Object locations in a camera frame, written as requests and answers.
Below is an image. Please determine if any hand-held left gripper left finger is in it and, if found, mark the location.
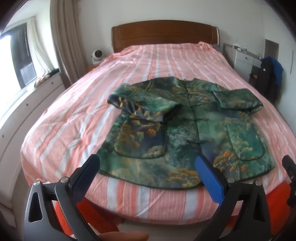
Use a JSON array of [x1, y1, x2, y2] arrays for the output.
[[24, 153, 102, 241]]

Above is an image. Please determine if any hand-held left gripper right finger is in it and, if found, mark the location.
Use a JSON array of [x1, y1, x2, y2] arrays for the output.
[[195, 155, 271, 241]]

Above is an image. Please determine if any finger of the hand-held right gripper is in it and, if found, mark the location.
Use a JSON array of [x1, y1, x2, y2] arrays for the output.
[[282, 155, 296, 207]]

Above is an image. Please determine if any green printed jacket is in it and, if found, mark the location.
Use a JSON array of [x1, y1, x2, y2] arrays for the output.
[[95, 77, 276, 190]]

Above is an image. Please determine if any white window seat cabinet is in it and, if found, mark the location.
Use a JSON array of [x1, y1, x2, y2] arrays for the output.
[[0, 71, 66, 209]]

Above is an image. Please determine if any black and blue hanging jacket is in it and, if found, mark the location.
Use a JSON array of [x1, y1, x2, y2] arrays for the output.
[[254, 56, 284, 105]]

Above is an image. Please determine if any wooden nightstand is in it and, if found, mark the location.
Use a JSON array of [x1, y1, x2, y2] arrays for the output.
[[86, 63, 102, 73]]

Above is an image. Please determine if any pink striped bed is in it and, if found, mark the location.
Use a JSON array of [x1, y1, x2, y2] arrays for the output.
[[20, 42, 296, 224]]

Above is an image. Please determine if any white desk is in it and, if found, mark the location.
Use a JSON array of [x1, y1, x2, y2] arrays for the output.
[[223, 43, 264, 77]]

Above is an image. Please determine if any white sheer curtain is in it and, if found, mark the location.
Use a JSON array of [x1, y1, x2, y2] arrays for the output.
[[26, 17, 60, 78]]

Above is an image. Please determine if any beige curtain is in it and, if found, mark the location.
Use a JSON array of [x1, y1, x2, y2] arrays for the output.
[[50, 0, 85, 88]]

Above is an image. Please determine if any window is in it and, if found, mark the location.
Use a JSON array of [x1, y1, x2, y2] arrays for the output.
[[0, 23, 38, 93]]

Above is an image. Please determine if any wooden headboard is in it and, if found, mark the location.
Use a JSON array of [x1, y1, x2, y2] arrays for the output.
[[111, 20, 220, 53]]

